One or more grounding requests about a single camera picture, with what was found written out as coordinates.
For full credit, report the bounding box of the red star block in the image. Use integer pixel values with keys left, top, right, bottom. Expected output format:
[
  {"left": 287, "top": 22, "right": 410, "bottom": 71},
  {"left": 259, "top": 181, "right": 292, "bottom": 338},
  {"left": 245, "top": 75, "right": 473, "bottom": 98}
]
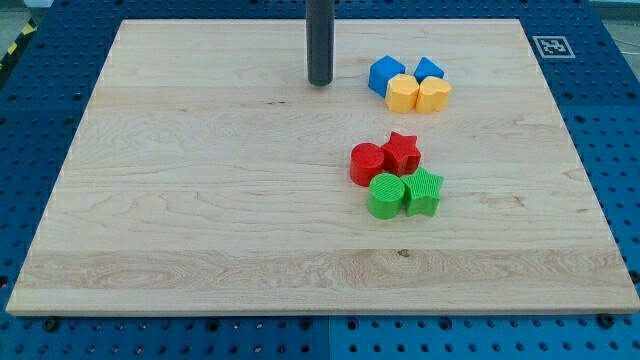
[{"left": 381, "top": 131, "right": 422, "bottom": 176}]

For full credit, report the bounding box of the green star block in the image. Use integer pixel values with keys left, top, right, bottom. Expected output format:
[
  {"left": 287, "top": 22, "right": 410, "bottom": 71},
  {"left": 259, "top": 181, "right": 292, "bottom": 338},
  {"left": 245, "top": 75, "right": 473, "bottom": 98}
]
[{"left": 401, "top": 167, "right": 444, "bottom": 216}]

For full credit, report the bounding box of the yellow hexagon block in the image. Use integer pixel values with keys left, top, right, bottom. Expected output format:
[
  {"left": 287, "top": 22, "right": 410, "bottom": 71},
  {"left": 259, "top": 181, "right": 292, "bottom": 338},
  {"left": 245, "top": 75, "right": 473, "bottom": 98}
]
[{"left": 385, "top": 74, "right": 420, "bottom": 114}]

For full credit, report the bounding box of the blue triangular block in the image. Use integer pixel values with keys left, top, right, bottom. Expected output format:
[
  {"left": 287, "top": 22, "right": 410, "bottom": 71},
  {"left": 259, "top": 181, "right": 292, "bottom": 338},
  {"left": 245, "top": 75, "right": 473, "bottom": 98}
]
[{"left": 414, "top": 57, "right": 445, "bottom": 83}]

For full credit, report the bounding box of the blue cube block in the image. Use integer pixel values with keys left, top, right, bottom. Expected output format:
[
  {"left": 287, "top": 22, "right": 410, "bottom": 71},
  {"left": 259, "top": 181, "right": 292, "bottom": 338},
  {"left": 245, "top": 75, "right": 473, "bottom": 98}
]
[{"left": 368, "top": 55, "right": 406, "bottom": 97}]

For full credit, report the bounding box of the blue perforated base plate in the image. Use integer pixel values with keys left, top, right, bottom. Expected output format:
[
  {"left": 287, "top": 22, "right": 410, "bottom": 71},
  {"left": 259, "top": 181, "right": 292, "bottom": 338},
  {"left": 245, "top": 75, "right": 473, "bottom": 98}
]
[{"left": 1, "top": 0, "right": 639, "bottom": 359}]

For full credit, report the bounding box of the dark grey cylindrical robot tool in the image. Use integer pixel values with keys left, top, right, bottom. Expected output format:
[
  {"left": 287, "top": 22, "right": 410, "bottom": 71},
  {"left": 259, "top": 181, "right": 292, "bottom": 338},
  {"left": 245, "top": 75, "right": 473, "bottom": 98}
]
[{"left": 305, "top": 0, "right": 335, "bottom": 86}]

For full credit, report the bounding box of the light wooden board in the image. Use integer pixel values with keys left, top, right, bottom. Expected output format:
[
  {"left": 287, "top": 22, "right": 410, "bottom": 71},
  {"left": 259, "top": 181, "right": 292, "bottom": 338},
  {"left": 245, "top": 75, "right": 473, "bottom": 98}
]
[{"left": 6, "top": 19, "right": 639, "bottom": 317}]

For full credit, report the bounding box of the red cylinder block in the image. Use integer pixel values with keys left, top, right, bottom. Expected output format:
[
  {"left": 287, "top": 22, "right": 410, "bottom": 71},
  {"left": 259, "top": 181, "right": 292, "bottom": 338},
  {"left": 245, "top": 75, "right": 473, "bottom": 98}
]
[{"left": 349, "top": 142, "right": 385, "bottom": 187}]

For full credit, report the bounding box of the yellow heart block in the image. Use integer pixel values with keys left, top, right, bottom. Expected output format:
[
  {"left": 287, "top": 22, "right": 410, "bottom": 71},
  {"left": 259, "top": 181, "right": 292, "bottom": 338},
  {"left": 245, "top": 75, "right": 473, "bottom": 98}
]
[{"left": 416, "top": 76, "right": 452, "bottom": 114}]

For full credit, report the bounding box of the white fiducial marker tag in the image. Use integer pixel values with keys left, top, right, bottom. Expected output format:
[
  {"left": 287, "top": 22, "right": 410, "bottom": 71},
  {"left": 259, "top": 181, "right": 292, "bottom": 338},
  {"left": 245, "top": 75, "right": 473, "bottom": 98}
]
[{"left": 533, "top": 35, "right": 575, "bottom": 59}]

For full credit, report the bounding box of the green cylinder block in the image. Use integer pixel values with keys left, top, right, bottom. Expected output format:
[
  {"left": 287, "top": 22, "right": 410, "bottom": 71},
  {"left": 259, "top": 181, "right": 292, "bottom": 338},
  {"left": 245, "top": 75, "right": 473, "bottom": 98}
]
[{"left": 367, "top": 173, "right": 405, "bottom": 219}]

